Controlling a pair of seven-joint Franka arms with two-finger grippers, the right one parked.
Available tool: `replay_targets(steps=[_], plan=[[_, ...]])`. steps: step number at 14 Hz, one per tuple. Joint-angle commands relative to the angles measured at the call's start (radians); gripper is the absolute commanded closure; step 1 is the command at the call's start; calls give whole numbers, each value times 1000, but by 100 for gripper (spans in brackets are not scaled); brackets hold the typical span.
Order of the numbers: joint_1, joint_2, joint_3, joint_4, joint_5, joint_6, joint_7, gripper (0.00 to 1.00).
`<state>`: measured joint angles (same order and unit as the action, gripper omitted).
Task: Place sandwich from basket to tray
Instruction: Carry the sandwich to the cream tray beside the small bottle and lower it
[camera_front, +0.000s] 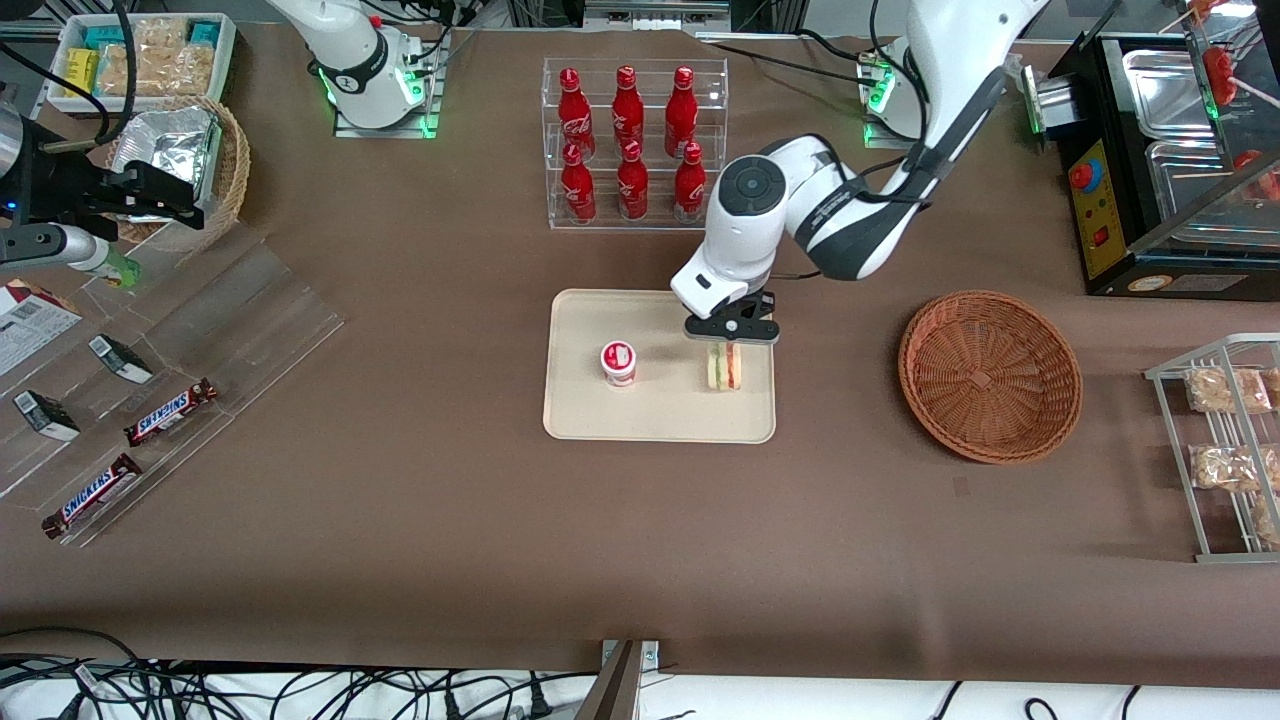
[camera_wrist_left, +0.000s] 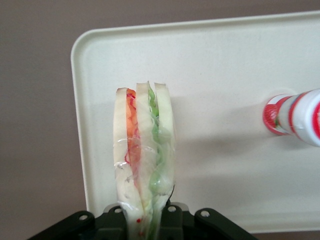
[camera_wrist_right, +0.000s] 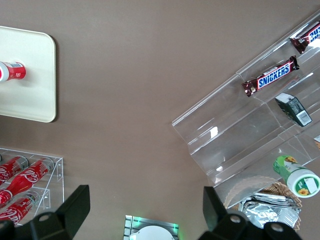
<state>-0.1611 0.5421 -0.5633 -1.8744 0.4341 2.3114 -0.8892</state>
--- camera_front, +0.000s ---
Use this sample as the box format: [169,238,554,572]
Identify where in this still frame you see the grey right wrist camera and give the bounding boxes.
[0,225,109,273]

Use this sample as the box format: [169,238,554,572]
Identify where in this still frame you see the white red paper box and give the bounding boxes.
[0,279,83,377]

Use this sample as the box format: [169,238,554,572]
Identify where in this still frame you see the silver foil bag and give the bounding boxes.
[118,105,223,219]

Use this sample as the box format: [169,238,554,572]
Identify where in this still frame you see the grey metal wire rack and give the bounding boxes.
[1145,333,1280,564]

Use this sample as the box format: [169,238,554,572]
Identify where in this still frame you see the clear acrylic stepped stand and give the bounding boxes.
[0,220,346,549]

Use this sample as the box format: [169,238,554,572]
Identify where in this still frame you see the silver metal box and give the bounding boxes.
[1020,65,1077,137]

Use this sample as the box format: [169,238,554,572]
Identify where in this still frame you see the light wicker basket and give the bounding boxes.
[104,95,251,253]

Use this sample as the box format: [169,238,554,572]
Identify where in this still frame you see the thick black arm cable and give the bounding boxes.
[0,0,138,153]

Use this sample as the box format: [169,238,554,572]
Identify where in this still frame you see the black cable bundle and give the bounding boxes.
[0,627,601,720]

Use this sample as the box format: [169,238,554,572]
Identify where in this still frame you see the green plastic bottle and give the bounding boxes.
[95,245,143,289]

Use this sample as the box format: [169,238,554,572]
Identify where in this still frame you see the clear acrylic bottle rack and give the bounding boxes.
[542,57,729,233]

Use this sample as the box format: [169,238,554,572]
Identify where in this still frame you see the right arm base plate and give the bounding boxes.
[333,28,442,139]

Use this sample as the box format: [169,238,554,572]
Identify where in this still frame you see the black table cable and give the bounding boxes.
[700,28,886,86]

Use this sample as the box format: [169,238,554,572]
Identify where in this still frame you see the silver metal bracket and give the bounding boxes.
[575,640,661,720]

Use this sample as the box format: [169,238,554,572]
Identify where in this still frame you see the red cola bottle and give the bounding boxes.
[560,142,598,223]
[665,66,698,157]
[616,140,650,221]
[612,65,646,151]
[558,67,596,161]
[673,142,709,224]

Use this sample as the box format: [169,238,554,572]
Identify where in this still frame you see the steel food pan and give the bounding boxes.
[1122,50,1217,141]
[1145,140,1280,219]

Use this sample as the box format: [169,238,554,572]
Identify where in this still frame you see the small black white box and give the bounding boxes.
[13,390,81,442]
[88,334,154,385]

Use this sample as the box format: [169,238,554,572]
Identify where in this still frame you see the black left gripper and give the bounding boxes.
[684,292,780,354]

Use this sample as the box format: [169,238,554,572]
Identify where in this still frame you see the yellow snack box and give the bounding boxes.
[64,48,101,99]

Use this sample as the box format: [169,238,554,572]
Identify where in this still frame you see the snickers chocolate bar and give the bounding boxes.
[124,378,218,447]
[41,453,143,540]

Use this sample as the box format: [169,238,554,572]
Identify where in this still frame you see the beige plastic tray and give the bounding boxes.
[543,289,777,444]

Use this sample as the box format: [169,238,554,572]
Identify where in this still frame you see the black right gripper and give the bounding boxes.
[22,150,206,231]

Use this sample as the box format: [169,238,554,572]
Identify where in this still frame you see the black food warmer appliance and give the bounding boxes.
[1045,30,1280,299]

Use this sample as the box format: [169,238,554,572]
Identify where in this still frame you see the triangle sandwich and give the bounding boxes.
[706,343,744,393]

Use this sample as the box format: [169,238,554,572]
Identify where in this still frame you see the white plastic bin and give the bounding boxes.
[45,12,238,117]

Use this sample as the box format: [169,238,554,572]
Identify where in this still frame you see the red sausage skewer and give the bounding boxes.
[1200,45,1280,107]

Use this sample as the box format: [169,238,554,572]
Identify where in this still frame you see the clear bagged pastry snacks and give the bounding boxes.
[98,18,217,98]

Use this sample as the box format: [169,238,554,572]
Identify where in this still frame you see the brown wicker basket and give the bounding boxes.
[897,290,1084,465]

